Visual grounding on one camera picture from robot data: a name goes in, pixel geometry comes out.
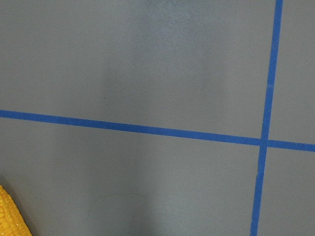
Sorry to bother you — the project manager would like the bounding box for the yellow corn cob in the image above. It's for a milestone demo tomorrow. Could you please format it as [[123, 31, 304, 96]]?
[[0, 186, 32, 236]]

